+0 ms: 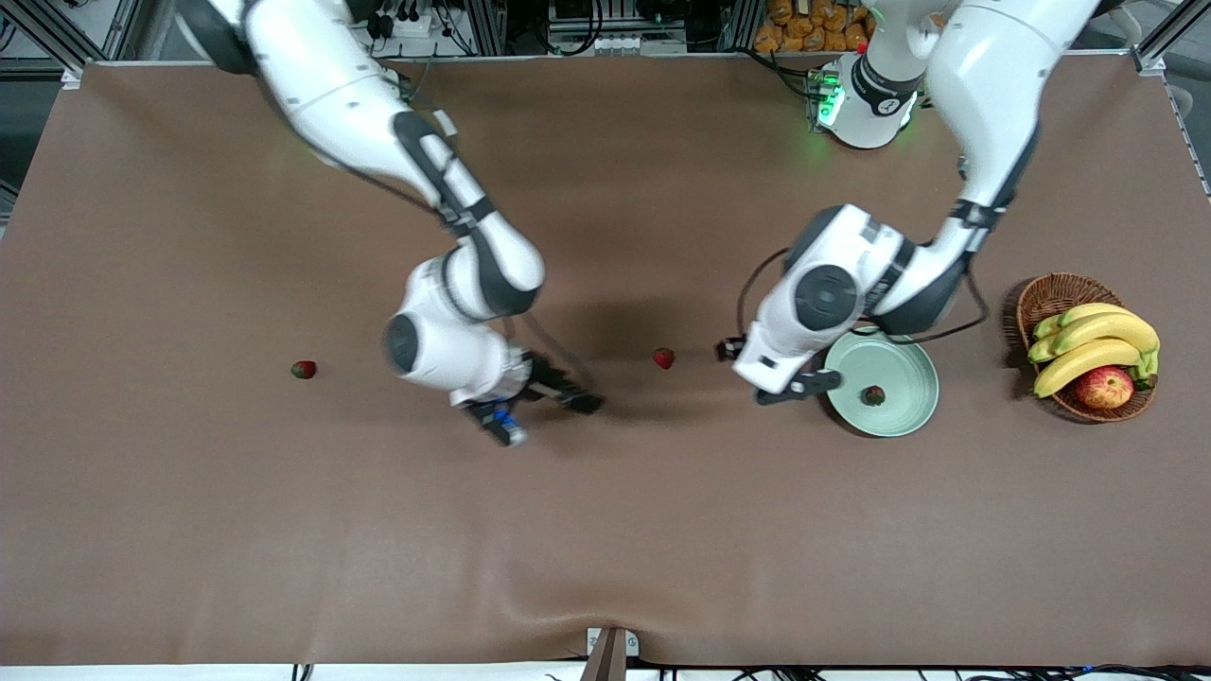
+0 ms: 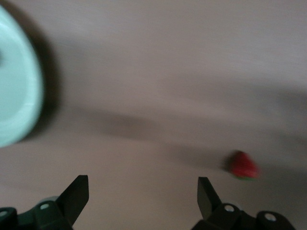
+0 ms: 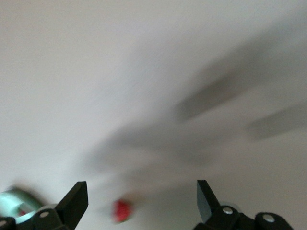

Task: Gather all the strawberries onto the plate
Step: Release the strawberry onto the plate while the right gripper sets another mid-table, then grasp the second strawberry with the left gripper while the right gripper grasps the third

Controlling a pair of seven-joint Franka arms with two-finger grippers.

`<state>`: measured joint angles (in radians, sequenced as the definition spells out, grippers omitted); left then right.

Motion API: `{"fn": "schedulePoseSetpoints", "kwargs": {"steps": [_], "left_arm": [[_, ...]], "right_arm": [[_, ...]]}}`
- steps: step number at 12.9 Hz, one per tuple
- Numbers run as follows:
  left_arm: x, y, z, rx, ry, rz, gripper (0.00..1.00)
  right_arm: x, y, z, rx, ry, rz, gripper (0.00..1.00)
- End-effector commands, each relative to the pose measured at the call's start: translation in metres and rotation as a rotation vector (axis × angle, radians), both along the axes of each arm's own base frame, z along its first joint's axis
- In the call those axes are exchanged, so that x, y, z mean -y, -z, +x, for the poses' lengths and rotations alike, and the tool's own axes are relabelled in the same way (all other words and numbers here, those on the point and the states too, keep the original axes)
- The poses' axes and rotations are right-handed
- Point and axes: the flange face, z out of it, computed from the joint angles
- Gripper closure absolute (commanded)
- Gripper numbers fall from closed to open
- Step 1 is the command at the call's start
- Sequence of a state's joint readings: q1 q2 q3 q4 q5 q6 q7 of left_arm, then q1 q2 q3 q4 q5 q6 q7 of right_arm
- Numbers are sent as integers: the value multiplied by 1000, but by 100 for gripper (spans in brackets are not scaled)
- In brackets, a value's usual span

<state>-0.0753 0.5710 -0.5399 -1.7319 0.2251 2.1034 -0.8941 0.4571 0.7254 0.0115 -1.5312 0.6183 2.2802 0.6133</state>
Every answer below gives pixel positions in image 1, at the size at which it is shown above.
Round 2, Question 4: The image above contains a red apple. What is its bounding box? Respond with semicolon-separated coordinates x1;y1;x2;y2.
1075;365;1135;410

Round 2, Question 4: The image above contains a brown wicker basket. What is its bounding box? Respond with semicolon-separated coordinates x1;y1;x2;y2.
1016;273;1157;424

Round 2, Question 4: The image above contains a grey metal table bracket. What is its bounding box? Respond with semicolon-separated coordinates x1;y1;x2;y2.
579;627;641;681

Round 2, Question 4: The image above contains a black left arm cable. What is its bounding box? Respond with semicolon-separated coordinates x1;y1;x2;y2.
737;248;991;346

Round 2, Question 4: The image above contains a pale green plate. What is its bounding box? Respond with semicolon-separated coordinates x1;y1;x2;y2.
821;333;940;438

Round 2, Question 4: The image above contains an aluminium frame profile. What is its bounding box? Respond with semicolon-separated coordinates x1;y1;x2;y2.
1132;0;1195;75
468;0;508;56
724;0;765;53
0;0;88;88

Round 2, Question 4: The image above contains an orange snack bag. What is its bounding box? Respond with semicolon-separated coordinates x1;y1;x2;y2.
754;0;876;54

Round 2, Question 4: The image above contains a white terminal block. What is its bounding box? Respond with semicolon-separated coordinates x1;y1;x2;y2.
594;34;689;56

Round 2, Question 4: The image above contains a yellow banana bunch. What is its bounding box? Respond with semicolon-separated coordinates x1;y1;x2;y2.
1027;303;1162;399

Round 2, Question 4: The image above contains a brown table cover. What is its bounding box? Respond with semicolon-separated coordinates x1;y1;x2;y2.
0;55;1211;668

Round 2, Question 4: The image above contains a white power strip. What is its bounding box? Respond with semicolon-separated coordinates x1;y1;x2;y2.
374;11;436;39

